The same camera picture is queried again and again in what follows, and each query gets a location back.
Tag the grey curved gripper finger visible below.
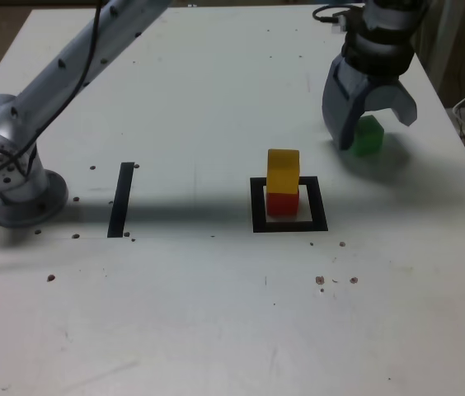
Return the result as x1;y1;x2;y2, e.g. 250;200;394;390
363;79;419;127
322;54;383;151

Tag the green cube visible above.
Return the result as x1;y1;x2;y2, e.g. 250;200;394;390
350;115;385;158

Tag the yellow cube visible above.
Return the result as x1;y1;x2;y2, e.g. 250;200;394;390
265;148;301;195

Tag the red cube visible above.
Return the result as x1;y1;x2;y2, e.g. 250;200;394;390
265;190;300;217

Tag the black tape square outline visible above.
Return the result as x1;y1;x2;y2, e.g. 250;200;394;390
250;176;329;233

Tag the grey background furniture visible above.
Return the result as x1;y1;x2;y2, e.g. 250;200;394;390
421;0;464;100

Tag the black tape strip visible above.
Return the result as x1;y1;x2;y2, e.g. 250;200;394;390
106;162;135;239

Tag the small wrist camera box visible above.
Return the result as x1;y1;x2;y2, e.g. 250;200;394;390
330;11;353;34

